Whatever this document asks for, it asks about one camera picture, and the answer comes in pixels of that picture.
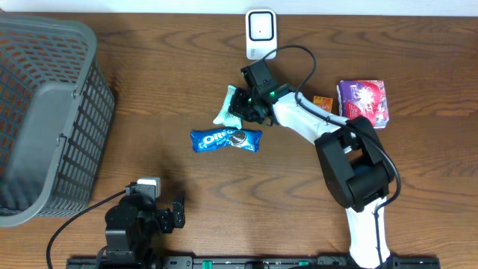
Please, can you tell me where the teal snack packet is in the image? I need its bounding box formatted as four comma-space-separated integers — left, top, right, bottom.
213, 85, 242, 129

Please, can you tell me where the blue Oreo cookie pack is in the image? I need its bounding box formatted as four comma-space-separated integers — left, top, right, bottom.
190, 128, 262, 152

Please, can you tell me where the small orange snack box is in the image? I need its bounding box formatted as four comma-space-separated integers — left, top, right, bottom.
313, 96, 333, 113

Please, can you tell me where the purple red snack bag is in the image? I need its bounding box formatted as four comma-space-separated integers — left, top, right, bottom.
337, 80, 390, 129

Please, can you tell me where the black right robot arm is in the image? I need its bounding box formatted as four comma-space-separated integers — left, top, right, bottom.
229, 60, 400, 268

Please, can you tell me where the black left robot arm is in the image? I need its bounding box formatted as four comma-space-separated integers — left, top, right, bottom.
95, 181, 185, 268

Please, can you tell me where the grey plastic mesh basket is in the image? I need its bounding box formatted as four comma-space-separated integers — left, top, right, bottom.
1, 13, 115, 227

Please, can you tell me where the black left camera cable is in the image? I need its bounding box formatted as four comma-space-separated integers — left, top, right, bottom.
46, 189, 128, 269

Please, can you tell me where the black camera cable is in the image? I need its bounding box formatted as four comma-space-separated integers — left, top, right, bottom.
261, 44, 403, 269
46, 189, 128, 269

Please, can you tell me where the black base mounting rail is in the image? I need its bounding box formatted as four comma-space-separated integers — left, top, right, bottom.
66, 255, 441, 269

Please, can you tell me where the black right camera cable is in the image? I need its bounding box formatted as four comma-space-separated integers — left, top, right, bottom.
261, 44, 403, 269

